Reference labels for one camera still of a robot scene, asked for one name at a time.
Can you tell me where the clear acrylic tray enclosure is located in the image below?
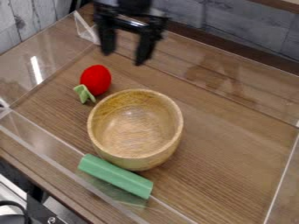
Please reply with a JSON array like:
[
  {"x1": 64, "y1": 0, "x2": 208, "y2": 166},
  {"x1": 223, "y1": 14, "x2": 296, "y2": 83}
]
[{"x1": 0, "y1": 16, "x2": 299, "y2": 224}]

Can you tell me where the red plush fruit green leaf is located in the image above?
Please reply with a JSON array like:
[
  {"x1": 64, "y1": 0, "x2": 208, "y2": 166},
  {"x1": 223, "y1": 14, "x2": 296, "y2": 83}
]
[{"x1": 73, "y1": 65, "x2": 112, "y2": 103}]

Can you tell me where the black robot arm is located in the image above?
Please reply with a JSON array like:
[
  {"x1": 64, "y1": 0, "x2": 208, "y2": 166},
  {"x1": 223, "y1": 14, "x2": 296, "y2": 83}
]
[{"x1": 92, "y1": 0, "x2": 168, "y2": 66}]

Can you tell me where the black cable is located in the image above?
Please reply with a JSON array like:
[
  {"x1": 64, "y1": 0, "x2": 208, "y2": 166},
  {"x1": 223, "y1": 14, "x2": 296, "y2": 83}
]
[{"x1": 0, "y1": 200, "x2": 33, "y2": 224}]

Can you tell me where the clear acrylic corner bracket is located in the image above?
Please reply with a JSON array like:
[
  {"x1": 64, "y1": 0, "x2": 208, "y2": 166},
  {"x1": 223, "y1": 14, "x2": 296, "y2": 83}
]
[{"x1": 73, "y1": 10, "x2": 100, "y2": 46}]

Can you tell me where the black metal mount bracket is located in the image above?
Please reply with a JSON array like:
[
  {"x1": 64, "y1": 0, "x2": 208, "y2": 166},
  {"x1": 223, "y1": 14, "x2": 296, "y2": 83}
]
[{"x1": 25, "y1": 195, "x2": 68, "y2": 224}]

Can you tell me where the green rectangular block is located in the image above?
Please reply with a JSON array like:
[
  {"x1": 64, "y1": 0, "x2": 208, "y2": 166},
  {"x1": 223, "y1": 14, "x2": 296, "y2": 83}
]
[{"x1": 79, "y1": 154, "x2": 155, "y2": 200}]

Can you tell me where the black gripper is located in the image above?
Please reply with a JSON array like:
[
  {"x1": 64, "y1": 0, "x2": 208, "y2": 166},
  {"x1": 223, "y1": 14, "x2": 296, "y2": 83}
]
[{"x1": 93, "y1": 0, "x2": 168, "y2": 66}]

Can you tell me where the wooden bowl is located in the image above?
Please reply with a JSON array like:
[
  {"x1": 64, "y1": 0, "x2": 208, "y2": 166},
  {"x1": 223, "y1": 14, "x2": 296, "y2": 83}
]
[{"x1": 87, "y1": 88, "x2": 183, "y2": 172}]

